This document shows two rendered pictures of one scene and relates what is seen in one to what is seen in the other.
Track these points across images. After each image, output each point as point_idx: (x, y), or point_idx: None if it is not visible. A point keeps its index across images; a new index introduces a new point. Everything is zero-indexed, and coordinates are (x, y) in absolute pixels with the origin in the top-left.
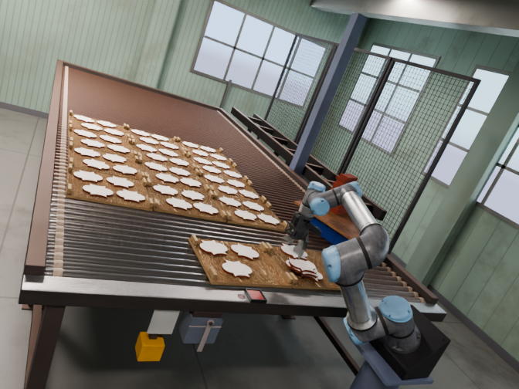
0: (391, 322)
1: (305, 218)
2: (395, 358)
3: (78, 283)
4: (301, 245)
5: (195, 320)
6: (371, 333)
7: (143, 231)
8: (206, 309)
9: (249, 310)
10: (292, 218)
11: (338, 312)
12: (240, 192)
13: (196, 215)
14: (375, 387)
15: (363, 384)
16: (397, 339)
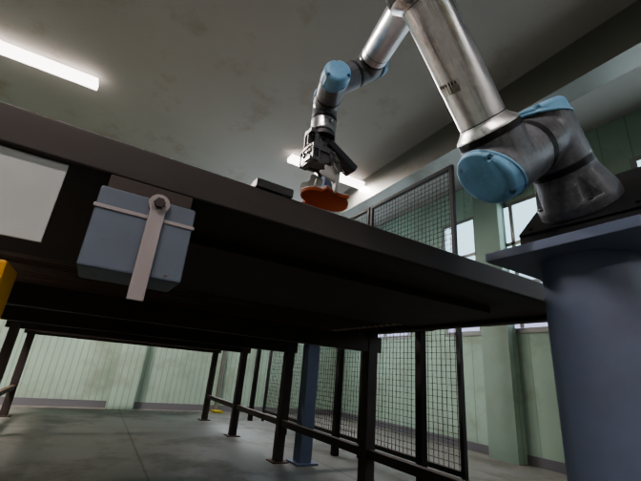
0: (547, 116)
1: (322, 129)
2: (604, 213)
3: None
4: (332, 172)
5: (112, 189)
6: (527, 137)
7: None
8: (146, 177)
9: (260, 208)
10: (304, 142)
11: (441, 259)
12: None
13: None
14: (614, 302)
15: (583, 322)
16: (578, 172)
